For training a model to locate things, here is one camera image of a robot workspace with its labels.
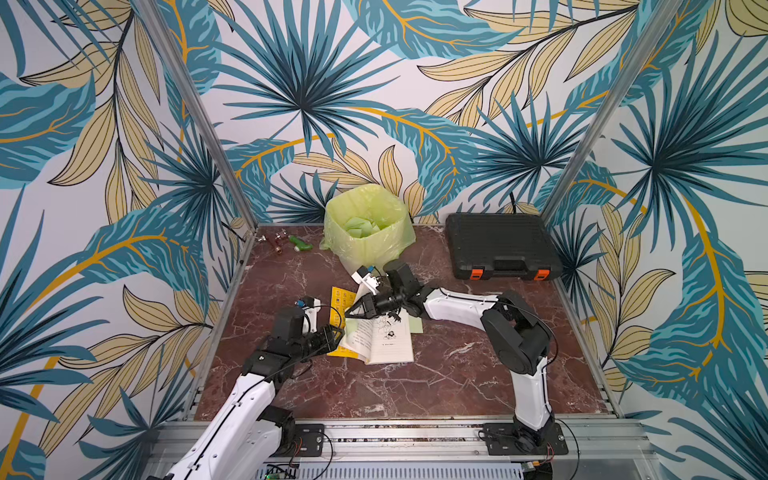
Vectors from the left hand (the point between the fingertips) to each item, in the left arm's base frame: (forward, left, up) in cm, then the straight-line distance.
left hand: (339, 337), depth 80 cm
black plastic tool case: (+37, -54, -4) cm, 65 cm away
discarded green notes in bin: (+39, -3, +2) cm, 39 cm away
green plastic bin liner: (+42, -7, +11) cm, 44 cm away
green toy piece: (+39, +20, -8) cm, 44 cm away
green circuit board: (-30, +14, -13) cm, 35 cm away
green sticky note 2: (+9, -22, -9) cm, 25 cm away
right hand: (+6, -2, +2) cm, 6 cm away
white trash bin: (+21, -10, +7) cm, 24 cm away
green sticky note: (+2, -3, +2) cm, 5 cm away
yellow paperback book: (+3, -9, -10) cm, 14 cm away
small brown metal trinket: (+37, +27, -9) cm, 47 cm away
